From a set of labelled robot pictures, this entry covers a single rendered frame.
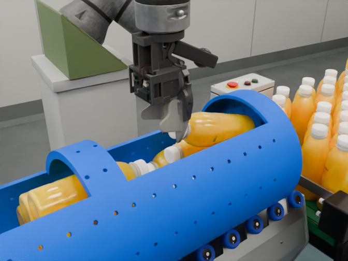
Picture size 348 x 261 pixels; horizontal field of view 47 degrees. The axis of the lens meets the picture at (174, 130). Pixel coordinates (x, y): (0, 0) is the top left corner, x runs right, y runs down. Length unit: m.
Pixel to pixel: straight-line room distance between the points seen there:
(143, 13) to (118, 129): 0.96
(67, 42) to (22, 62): 2.25
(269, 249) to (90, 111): 0.81
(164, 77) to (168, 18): 0.10
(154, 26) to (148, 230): 0.32
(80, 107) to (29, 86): 2.22
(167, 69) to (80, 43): 0.72
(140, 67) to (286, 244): 0.61
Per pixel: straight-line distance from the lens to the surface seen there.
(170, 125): 0.71
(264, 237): 0.99
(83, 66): 1.39
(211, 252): 0.87
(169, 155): 0.87
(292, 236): 1.08
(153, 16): 0.63
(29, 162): 3.09
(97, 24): 1.46
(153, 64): 0.66
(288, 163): 0.86
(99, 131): 1.53
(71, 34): 1.35
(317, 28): 5.39
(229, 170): 0.75
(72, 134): 1.49
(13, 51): 3.54
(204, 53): 0.73
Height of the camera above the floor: 1.59
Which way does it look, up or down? 29 degrees down
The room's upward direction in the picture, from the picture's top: straight up
